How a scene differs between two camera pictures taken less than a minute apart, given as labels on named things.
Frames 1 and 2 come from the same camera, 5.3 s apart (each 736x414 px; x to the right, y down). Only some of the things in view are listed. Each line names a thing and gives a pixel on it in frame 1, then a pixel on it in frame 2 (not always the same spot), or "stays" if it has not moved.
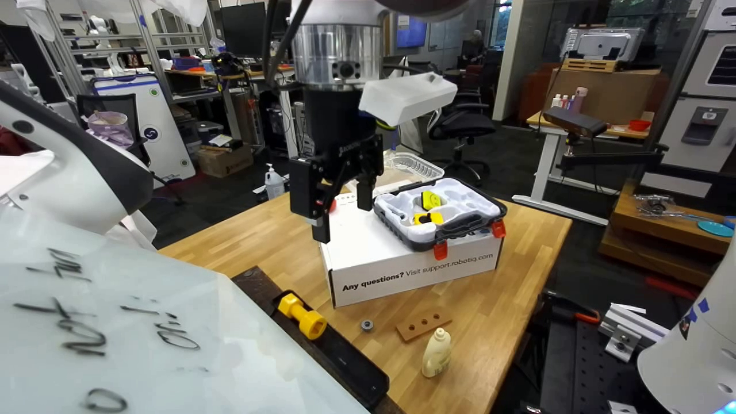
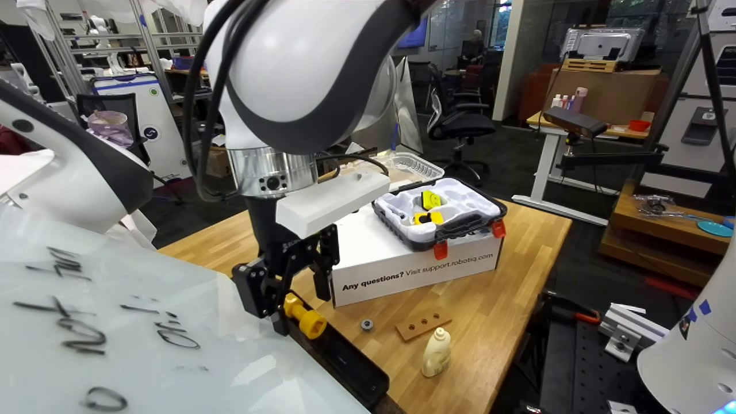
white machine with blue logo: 159,141 stays
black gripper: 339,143 to 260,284
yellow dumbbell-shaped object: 313,326 stays
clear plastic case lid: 404,168 stays
